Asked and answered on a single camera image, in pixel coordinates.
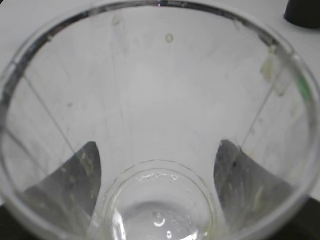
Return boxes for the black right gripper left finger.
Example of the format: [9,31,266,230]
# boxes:
[0,141,102,240]

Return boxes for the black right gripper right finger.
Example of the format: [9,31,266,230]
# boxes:
[213,139,320,240]

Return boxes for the transparent plastic cup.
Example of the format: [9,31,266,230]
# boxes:
[0,0,320,240]

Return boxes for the dark red wine bottle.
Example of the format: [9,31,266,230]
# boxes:
[284,0,320,29]

